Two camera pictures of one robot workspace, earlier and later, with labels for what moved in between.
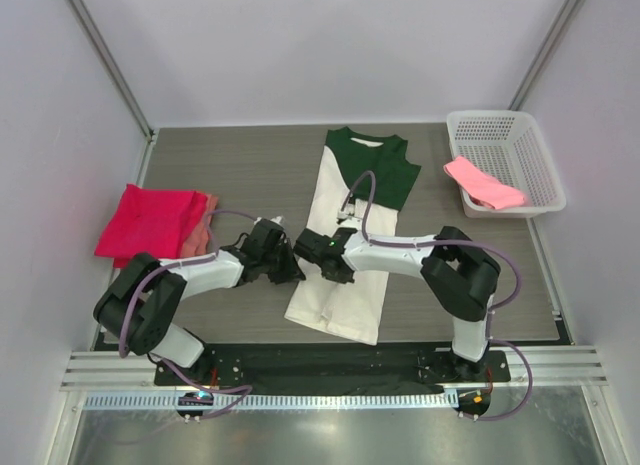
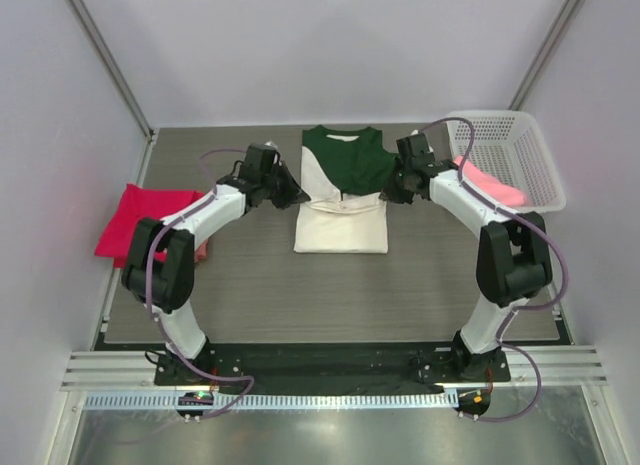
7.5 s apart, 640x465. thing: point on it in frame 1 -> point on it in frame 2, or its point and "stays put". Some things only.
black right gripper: (343, 279) -> (390, 191)
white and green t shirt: (349, 311) -> (343, 175)
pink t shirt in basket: (483, 188) stays put
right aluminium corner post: (549, 43) stays put
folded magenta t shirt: (157, 222) stays put
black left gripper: (291, 271) -> (293, 194)
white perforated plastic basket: (512, 145) stays put
